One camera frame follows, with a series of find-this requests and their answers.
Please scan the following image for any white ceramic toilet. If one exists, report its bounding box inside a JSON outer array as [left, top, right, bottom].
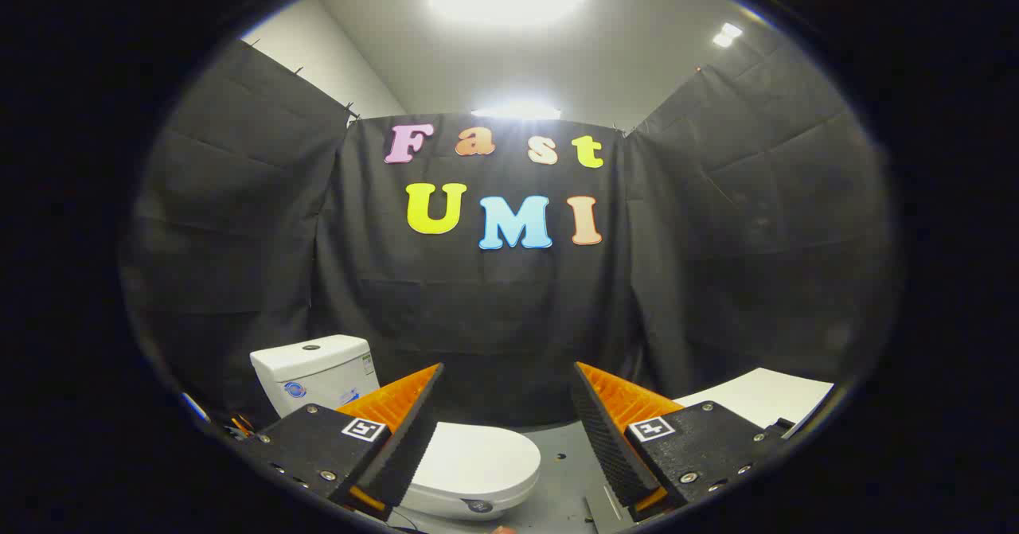
[[250, 335, 542, 521]]

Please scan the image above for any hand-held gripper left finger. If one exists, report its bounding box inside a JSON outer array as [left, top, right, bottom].
[[237, 363, 446, 520]]

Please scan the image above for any black backdrop cloth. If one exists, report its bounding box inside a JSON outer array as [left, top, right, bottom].
[[119, 39, 904, 427]]

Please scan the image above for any ceiling light strip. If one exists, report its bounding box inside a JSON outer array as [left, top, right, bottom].
[[471, 103, 562, 121]]

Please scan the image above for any grey slotted panel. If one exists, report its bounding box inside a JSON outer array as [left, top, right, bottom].
[[675, 368, 835, 439]]

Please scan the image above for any white toilet lid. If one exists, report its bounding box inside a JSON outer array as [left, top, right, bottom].
[[402, 421, 542, 513]]

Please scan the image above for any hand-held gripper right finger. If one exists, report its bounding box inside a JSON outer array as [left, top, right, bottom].
[[570, 361, 797, 523]]

